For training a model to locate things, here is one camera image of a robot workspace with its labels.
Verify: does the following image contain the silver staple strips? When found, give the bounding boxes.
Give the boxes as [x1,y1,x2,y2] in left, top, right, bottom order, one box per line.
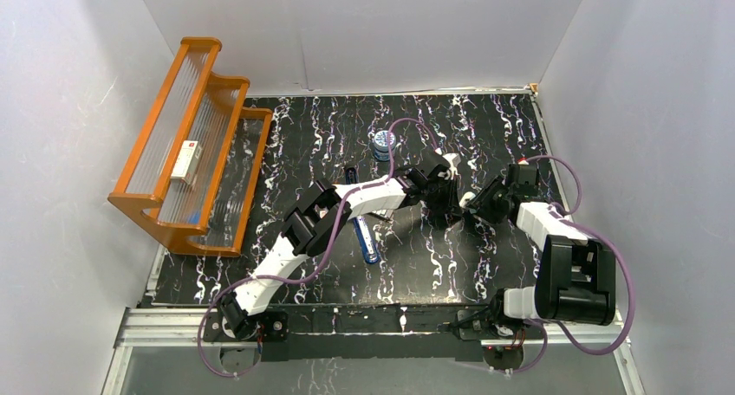
[370,210,394,222]

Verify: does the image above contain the blue black stapler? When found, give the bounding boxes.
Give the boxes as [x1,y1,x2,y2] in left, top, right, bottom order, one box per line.
[344,165,381,264]

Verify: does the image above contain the white light-blue staple remover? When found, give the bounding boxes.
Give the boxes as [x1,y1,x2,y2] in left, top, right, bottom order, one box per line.
[459,191,476,209]

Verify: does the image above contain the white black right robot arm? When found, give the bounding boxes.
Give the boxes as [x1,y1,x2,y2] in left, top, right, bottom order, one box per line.
[459,163,616,338]

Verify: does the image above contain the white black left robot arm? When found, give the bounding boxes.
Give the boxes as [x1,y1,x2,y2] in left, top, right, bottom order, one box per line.
[211,160,460,340]

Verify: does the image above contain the blue white round tin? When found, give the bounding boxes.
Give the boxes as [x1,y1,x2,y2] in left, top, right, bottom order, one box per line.
[372,130,398,162]

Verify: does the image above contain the orange wooden tiered shelf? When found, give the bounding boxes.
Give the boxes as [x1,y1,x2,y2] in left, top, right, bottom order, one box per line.
[107,36,274,257]

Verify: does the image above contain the white red box on shelf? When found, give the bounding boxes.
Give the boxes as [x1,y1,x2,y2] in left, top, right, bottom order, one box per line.
[171,140,202,185]

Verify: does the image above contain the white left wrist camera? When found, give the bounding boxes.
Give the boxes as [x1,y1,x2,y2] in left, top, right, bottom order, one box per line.
[438,152,461,180]

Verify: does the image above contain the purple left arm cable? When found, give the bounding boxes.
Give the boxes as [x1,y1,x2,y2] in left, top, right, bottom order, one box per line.
[197,118,443,380]

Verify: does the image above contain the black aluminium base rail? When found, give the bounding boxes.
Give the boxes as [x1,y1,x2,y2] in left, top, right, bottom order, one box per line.
[112,300,633,376]

